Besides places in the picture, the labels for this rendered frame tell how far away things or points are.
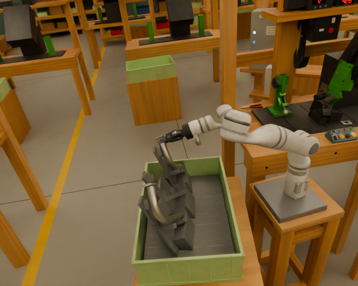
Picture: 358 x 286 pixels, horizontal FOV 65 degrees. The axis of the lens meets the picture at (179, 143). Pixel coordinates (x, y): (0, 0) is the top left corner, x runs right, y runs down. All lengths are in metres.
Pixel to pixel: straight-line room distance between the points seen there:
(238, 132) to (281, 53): 1.25
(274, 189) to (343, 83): 0.83
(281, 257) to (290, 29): 1.40
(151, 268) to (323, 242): 0.87
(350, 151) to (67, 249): 2.17
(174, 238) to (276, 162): 0.80
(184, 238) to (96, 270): 1.27
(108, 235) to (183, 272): 1.44
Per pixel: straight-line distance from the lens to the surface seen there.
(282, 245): 1.45
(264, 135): 1.05
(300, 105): 2.23
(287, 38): 2.11
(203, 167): 1.56
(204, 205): 1.42
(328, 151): 1.85
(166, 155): 1.29
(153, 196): 1.05
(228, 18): 1.92
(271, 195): 1.44
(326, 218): 1.46
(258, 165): 1.68
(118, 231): 2.53
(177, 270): 1.16
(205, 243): 1.28
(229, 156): 2.36
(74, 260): 2.49
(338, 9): 2.09
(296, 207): 1.41
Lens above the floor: 1.88
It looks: 33 degrees down
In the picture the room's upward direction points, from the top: 7 degrees counter-clockwise
